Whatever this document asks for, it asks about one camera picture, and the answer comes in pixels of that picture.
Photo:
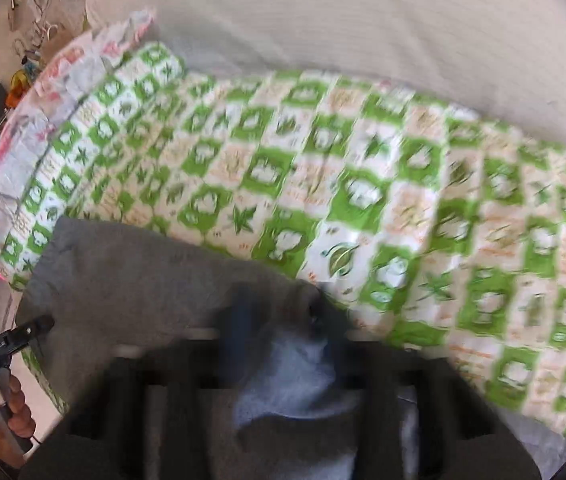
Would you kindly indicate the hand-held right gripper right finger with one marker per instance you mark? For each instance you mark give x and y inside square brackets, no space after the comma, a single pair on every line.
[330,325]

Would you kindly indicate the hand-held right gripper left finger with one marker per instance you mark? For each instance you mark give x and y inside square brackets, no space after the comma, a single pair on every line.
[237,317]

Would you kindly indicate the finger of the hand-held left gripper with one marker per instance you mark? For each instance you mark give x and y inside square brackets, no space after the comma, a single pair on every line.
[35,329]

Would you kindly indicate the grey pants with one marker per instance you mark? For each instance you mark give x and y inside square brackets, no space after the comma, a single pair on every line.
[138,270]

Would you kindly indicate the person's left hand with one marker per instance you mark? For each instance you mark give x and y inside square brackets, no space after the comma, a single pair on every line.
[19,417]

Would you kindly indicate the green patterned bedsheet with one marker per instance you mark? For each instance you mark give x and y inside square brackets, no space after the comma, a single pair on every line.
[313,185]

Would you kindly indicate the pink floral pillow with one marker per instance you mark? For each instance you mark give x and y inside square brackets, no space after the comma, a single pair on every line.
[43,125]

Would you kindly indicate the colourful toy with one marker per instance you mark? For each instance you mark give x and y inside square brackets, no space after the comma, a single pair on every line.
[20,82]

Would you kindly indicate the white bed sheet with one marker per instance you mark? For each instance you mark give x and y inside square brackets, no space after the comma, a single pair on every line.
[363,25]

